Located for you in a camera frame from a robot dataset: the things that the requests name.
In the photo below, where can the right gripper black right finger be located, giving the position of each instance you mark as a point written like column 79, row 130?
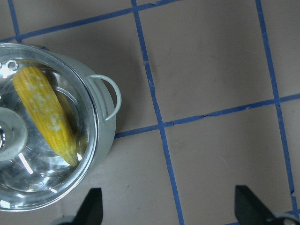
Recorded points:
column 250, row 210

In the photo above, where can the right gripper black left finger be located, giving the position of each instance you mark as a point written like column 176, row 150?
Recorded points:
column 90, row 212

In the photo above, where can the clear glass pot lid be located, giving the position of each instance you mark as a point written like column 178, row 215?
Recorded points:
column 47, row 140

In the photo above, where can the yellow corn cob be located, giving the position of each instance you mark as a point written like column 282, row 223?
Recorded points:
column 44, row 108

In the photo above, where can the silver pale green cooking pot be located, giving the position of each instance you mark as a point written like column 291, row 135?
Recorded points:
column 103, row 112

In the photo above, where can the brown paper table cover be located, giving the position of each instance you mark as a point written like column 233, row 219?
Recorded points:
column 210, row 100

